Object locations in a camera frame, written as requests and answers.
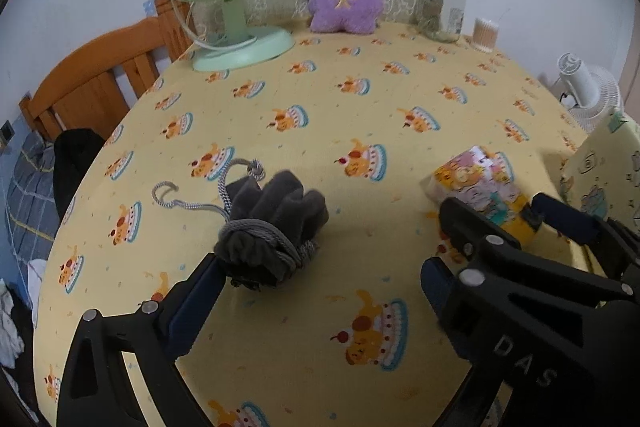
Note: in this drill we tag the glass jar with lid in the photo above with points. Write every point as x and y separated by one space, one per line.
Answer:
441 20

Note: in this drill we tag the black cloth on chair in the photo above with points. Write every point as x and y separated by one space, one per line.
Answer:
74 152

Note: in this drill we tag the white clothes on bed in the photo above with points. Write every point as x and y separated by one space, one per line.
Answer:
25 297

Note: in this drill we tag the yellow cake-print tablecloth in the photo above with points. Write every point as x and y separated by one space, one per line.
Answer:
350 340

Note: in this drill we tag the yellow cartoon tissue pack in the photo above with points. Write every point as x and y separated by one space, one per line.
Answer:
484 181

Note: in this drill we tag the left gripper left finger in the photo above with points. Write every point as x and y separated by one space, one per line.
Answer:
96 389

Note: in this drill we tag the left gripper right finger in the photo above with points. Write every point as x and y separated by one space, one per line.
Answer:
450 304

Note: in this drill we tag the blue plaid bedding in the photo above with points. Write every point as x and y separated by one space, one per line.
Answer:
29 219

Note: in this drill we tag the yellow patterned storage box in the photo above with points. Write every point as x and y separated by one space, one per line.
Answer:
602 178

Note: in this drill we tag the wooden chair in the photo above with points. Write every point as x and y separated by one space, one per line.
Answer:
82 91

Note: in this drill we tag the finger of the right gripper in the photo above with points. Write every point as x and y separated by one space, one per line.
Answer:
610 242
481 242

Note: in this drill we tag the wall power socket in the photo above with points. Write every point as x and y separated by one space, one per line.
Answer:
6 134

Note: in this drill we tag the cotton swab container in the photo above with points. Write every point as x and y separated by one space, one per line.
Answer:
485 35

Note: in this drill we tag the grey drawstring pouch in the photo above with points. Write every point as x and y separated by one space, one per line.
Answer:
269 232

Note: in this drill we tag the white standing fan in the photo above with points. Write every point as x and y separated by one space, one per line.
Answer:
590 93

